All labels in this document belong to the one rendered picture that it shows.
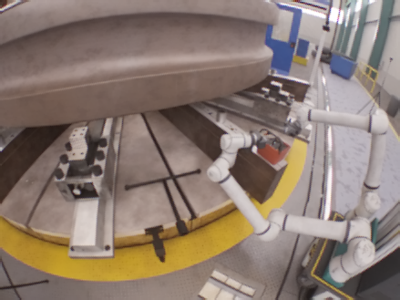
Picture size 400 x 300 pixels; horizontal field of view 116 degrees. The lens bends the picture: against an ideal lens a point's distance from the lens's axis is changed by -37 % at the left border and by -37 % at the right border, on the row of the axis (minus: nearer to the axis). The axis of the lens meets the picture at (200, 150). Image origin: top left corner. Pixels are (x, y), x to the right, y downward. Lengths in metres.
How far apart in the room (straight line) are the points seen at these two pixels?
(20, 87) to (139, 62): 0.96
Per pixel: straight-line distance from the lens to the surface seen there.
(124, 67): 1.37
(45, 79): 1.55
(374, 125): 1.35
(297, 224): 1.36
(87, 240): 1.26
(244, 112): 2.58
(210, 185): 1.59
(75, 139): 1.33
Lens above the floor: 1.51
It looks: 39 degrees down
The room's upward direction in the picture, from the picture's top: 5 degrees clockwise
